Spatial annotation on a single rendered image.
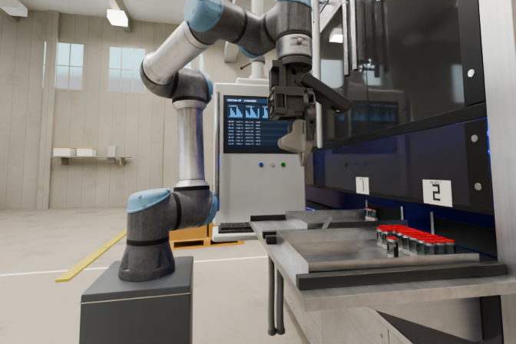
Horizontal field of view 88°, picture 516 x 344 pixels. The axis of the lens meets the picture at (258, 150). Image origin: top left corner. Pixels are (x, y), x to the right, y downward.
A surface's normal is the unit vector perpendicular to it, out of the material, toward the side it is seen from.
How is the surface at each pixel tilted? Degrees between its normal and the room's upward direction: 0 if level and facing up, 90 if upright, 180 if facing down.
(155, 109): 90
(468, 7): 90
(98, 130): 90
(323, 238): 90
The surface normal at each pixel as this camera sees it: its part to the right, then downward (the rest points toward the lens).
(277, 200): 0.15, -0.07
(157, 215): 0.65, -0.07
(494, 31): -0.99, 0.00
